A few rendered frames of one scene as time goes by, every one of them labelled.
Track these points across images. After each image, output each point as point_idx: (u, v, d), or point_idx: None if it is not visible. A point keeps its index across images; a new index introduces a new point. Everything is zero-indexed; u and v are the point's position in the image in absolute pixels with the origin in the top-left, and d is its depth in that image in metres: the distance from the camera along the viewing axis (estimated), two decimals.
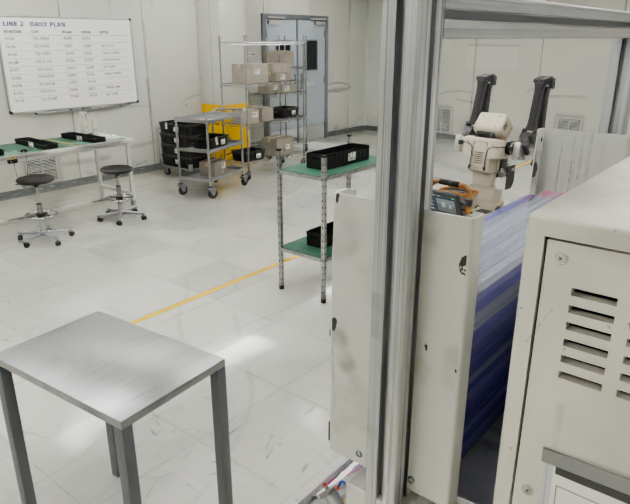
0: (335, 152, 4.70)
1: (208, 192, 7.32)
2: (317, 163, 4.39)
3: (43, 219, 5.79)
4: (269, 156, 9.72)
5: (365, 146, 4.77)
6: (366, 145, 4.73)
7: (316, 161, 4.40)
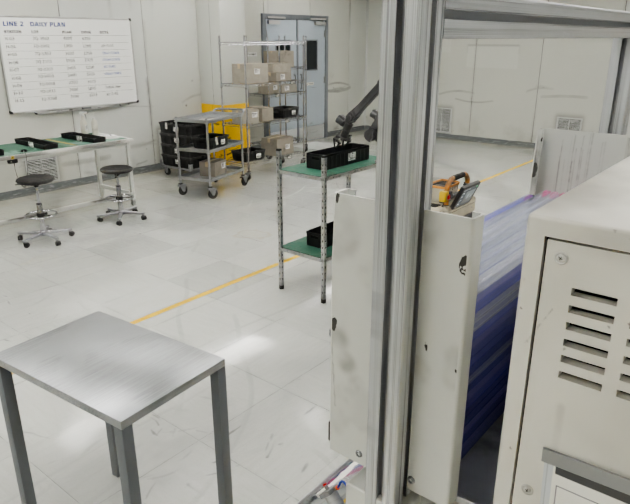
0: (335, 152, 4.70)
1: (208, 192, 7.32)
2: (317, 163, 4.39)
3: (43, 219, 5.79)
4: (269, 156, 9.72)
5: (365, 146, 4.77)
6: (366, 145, 4.73)
7: (316, 161, 4.40)
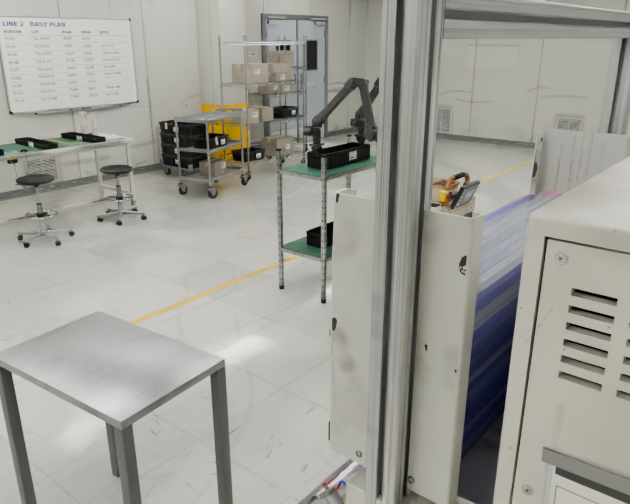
0: (336, 151, 4.70)
1: (208, 192, 7.32)
2: (318, 162, 4.39)
3: (43, 219, 5.79)
4: (269, 156, 9.72)
5: (366, 145, 4.77)
6: (367, 144, 4.72)
7: (317, 160, 4.39)
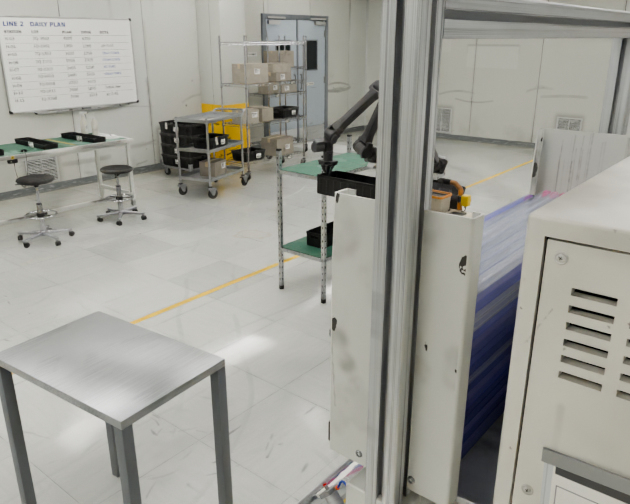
0: (347, 187, 3.31)
1: (208, 192, 7.32)
2: None
3: (43, 219, 5.79)
4: (269, 156, 9.72)
5: (333, 173, 3.53)
6: (341, 171, 3.52)
7: None
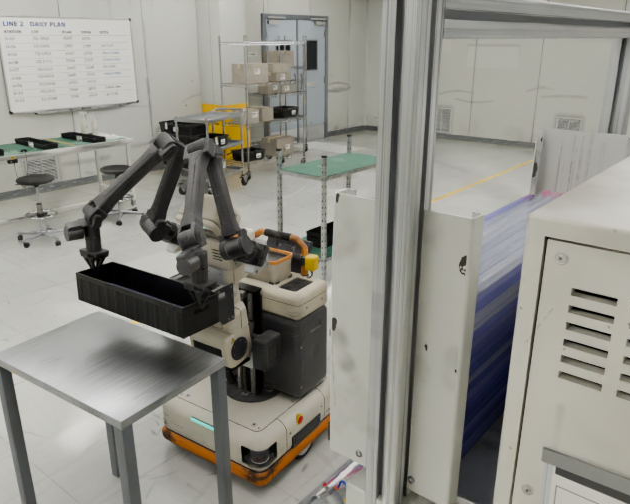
0: (115, 296, 2.19)
1: (208, 192, 7.32)
2: (205, 316, 2.09)
3: (43, 219, 5.79)
4: (269, 156, 9.72)
5: (106, 267, 2.40)
6: (118, 263, 2.40)
7: (203, 314, 2.08)
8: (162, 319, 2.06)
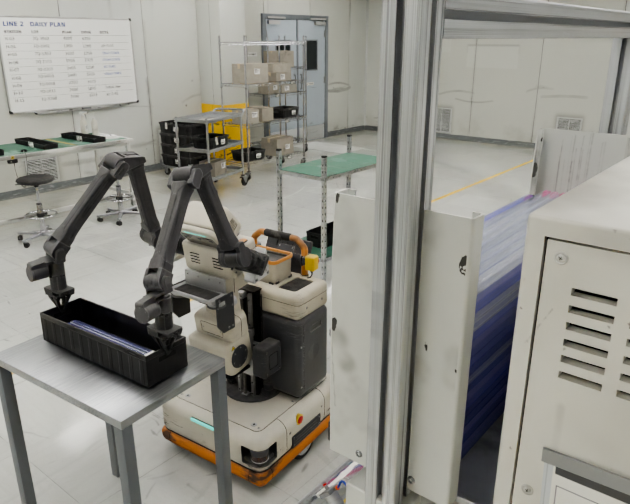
0: (79, 339, 2.09)
1: None
2: (172, 361, 1.99)
3: (43, 219, 5.79)
4: (269, 156, 9.72)
5: (73, 303, 2.30)
6: (86, 299, 2.30)
7: (169, 360, 1.98)
8: (126, 366, 1.96)
